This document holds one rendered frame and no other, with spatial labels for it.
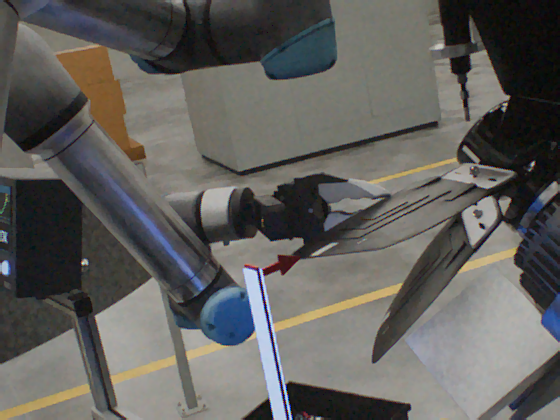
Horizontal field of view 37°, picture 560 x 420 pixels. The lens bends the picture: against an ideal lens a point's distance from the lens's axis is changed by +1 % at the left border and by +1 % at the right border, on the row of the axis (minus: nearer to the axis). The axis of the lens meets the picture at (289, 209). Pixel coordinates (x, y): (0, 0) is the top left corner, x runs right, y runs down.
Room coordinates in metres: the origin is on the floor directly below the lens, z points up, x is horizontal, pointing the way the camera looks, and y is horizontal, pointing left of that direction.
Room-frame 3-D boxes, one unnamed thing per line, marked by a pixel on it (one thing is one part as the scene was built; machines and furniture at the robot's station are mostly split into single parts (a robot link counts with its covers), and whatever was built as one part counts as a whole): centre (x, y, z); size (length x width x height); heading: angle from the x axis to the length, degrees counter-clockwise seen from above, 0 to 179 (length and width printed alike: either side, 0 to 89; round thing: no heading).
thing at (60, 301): (1.35, 0.41, 1.04); 0.24 x 0.03 x 0.03; 34
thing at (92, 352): (1.26, 0.36, 0.96); 0.03 x 0.03 x 0.20; 34
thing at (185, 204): (1.14, 0.16, 1.17); 0.11 x 0.08 x 0.09; 71
